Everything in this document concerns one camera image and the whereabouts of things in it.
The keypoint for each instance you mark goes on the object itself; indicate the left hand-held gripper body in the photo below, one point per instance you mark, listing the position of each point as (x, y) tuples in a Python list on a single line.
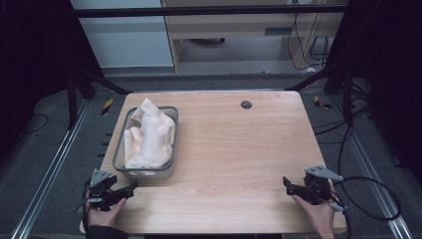
[(99, 186)]

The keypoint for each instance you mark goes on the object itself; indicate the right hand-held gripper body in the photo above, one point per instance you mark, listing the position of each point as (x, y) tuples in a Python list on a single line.
[(317, 187)]

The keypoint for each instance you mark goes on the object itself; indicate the grey plastic bin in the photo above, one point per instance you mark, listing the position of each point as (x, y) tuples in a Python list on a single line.
[(146, 173)]

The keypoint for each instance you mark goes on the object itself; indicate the white towel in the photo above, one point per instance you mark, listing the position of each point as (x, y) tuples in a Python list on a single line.
[(151, 136)]

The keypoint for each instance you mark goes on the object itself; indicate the person's left hand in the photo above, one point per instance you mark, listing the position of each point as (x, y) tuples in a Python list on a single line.
[(104, 217)]

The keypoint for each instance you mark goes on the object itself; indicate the person's right hand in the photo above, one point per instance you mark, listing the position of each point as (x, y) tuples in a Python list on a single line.
[(320, 219)]

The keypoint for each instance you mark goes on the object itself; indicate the yellow black tape strip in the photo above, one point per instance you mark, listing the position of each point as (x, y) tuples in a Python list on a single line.
[(107, 107), (321, 103)]

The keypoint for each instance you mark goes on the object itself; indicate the dark round table grommet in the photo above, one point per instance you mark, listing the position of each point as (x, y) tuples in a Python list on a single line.
[(246, 104)]

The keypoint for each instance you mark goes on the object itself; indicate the black metal stand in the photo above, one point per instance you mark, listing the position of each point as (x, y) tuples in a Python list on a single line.
[(71, 99), (346, 99)]

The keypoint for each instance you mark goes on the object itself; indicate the black curtain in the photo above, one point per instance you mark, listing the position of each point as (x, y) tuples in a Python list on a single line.
[(33, 66), (391, 66)]

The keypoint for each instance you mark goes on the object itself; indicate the white cabinet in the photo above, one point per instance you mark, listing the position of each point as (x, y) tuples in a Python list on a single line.
[(126, 43)]

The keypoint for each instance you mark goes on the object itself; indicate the light wooden desk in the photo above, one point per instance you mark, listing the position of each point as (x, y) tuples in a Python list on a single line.
[(232, 28)]

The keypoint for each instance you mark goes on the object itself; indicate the aluminium floor rail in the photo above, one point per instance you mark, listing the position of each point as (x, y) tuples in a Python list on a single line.
[(49, 169), (371, 169)]

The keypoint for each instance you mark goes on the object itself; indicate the black horizontal frame bar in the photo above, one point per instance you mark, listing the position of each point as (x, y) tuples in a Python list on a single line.
[(199, 12)]

